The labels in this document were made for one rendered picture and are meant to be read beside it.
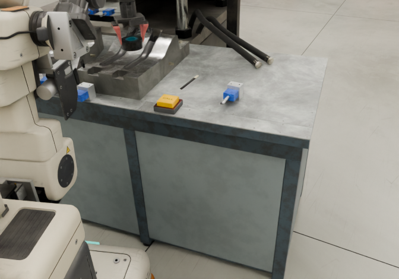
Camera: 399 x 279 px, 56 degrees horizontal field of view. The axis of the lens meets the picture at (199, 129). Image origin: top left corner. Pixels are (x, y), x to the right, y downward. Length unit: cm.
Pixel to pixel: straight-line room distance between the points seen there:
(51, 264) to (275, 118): 81
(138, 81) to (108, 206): 71
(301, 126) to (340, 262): 86
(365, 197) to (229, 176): 106
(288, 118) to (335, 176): 115
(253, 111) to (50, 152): 67
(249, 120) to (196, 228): 62
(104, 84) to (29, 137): 45
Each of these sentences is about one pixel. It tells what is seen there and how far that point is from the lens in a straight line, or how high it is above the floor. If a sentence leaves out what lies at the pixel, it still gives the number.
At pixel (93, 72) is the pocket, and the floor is 87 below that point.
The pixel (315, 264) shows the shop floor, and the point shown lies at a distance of 191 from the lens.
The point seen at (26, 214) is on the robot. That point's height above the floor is 81.
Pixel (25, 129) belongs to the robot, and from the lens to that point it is 114.
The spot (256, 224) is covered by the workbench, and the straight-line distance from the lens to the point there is 156.
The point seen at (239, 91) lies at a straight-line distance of 139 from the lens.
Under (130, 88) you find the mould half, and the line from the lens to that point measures 143.
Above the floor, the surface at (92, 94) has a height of 82.
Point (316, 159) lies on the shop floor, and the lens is 251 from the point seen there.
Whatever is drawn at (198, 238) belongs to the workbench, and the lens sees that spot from 174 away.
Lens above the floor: 145
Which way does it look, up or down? 32 degrees down
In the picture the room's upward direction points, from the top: 2 degrees counter-clockwise
